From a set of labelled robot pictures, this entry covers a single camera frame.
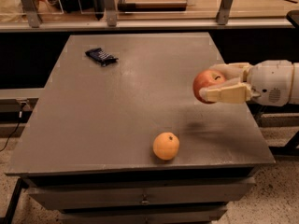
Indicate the red apple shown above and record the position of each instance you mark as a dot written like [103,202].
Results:
[206,79]

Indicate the grey drawer cabinet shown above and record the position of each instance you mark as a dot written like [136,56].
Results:
[86,150]

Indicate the left metal railing bracket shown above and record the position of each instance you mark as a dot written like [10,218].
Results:
[30,11]

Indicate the dark blue rxbar wrapper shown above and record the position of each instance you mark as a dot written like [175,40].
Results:
[101,57]

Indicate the right metal railing bracket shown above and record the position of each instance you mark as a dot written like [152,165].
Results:
[223,13]

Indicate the metal drawer handle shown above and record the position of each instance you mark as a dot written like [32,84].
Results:
[144,200]

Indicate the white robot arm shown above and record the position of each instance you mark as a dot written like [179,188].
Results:
[296,83]

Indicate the orange fruit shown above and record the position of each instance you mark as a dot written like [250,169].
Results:
[165,146]

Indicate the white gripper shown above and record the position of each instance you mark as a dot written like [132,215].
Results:
[270,82]

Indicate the middle metal railing bracket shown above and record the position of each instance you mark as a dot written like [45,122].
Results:
[111,13]

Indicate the metal railing bracket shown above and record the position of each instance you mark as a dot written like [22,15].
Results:
[111,13]
[223,13]
[30,11]

